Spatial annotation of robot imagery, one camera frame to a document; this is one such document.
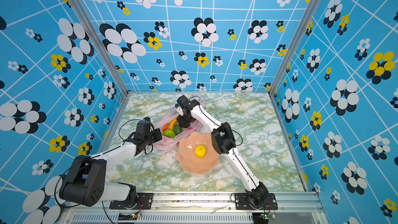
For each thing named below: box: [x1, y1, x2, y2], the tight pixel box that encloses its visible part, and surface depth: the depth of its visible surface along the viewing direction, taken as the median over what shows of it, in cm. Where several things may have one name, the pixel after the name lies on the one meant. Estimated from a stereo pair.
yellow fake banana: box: [168, 117, 179, 130], surface depth 101 cm
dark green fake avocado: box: [173, 124, 183, 136], surface depth 96 cm
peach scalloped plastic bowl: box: [175, 131, 221, 175], surface depth 88 cm
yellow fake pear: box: [194, 144, 207, 158], surface depth 86 cm
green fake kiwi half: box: [163, 129, 176, 138], surface depth 93 cm
